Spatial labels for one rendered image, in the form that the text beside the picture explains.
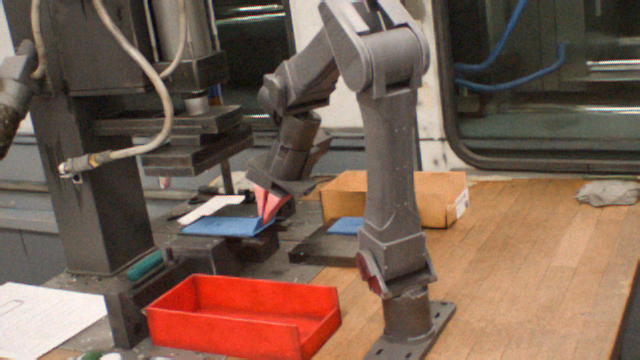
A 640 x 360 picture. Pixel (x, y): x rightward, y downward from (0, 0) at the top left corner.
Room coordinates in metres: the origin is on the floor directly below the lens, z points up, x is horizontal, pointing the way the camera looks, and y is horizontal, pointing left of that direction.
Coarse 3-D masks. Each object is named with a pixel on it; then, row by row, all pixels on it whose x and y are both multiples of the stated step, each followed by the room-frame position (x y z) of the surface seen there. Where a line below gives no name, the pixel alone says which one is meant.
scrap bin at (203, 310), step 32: (192, 288) 1.14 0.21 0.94; (224, 288) 1.12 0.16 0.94; (256, 288) 1.10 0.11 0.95; (288, 288) 1.07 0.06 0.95; (320, 288) 1.04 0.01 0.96; (160, 320) 1.04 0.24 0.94; (192, 320) 1.01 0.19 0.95; (224, 320) 0.99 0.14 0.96; (256, 320) 0.96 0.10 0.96; (288, 320) 1.06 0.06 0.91; (320, 320) 1.04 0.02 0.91; (224, 352) 0.99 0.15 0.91; (256, 352) 0.96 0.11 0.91; (288, 352) 0.94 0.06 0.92
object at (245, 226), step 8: (208, 216) 1.33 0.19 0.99; (192, 224) 1.29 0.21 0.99; (200, 224) 1.29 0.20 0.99; (208, 224) 1.28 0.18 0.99; (224, 224) 1.27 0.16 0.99; (232, 224) 1.27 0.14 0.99; (240, 224) 1.26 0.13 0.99; (248, 224) 1.25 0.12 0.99; (256, 224) 1.20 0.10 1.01; (264, 224) 1.24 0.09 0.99; (232, 232) 1.22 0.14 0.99; (240, 232) 1.22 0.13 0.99; (248, 232) 1.21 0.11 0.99; (256, 232) 1.21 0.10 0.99
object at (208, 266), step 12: (276, 240) 1.35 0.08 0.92; (180, 252) 1.22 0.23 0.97; (216, 252) 1.20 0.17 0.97; (228, 252) 1.23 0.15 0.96; (240, 252) 1.33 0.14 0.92; (252, 252) 1.31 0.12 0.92; (264, 252) 1.31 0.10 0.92; (192, 264) 1.21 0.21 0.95; (204, 264) 1.20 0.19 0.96; (216, 264) 1.19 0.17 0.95; (228, 264) 1.22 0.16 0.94; (228, 276) 1.22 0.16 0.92
